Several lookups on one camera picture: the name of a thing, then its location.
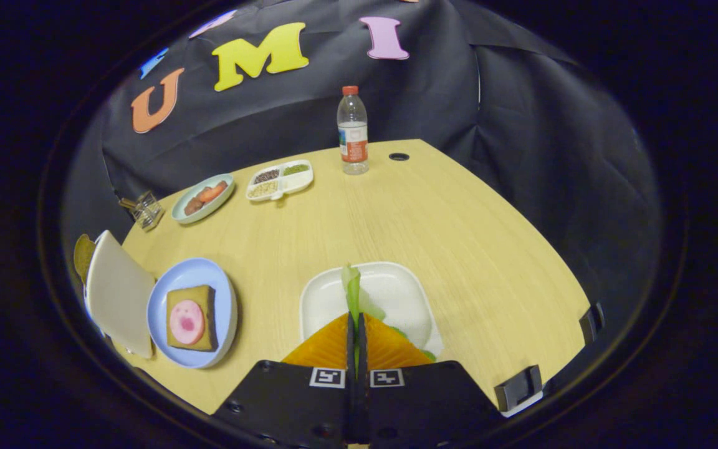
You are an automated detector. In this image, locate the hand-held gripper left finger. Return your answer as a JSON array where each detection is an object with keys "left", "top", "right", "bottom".
[{"left": 212, "top": 312, "right": 358, "bottom": 447}]

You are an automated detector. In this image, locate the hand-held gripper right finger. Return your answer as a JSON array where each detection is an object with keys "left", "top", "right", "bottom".
[{"left": 357, "top": 313, "right": 503, "bottom": 448}]

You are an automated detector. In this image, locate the green lettuce leaf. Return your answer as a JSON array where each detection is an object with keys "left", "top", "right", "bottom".
[{"left": 340, "top": 263, "right": 438, "bottom": 375}]

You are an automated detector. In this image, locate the black table edge clamp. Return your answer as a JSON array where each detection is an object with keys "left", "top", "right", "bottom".
[
  {"left": 494, "top": 365, "right": 543, "bottom": 417},
  {"left": 579, "top": 302, "right": 606, "bottom": 345}
]

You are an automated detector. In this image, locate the round blue plate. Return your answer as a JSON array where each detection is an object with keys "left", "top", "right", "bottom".
[{"left": 146, "top": 258, "right": 238, "bottom": 369}]

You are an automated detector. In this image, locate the white square plate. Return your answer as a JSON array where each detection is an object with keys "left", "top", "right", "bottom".
[{"left": 300, "top": 261, "right": 444, "bottom": 359}]

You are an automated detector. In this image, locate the pink ham slice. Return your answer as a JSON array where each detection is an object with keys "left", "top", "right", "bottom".
[{"left": 169, "top": 299, "right": 206, "bottom": 345}]

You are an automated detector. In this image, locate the brown toast slice with ham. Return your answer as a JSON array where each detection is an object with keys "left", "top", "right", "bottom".
[{"left": 166, "top": 285, "right": 219, "bottom": 352}]

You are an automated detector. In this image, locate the white toaster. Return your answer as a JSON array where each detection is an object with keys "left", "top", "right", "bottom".
[{"left": 84, "top": 230, "right": 156, "bottom": 359}]

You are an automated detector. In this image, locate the pale green round plate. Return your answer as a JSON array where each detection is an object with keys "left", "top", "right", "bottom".
[{"left": 171, "top": 173, "right": 236, "bottom": 225}]

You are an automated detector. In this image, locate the white divided condiment tray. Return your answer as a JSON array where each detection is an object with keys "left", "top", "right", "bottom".
[{"left": 246, "top": 160, "right": 314, "bottom": 203}]

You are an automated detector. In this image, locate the clear plastic water bottle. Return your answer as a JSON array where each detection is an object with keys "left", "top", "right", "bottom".
[{"left": 337, "top": 85, "right": 370, "bottom": 176}]

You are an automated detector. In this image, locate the black backdrop cloth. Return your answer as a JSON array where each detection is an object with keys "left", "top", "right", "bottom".
[{"left": 63, "top": 0, "right": 662, "bottom": 350}]

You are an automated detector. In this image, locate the metal wire holder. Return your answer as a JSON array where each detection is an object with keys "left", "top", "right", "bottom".
[{"left": 128, "top": 190, "right": 165, "bottom": 232}]

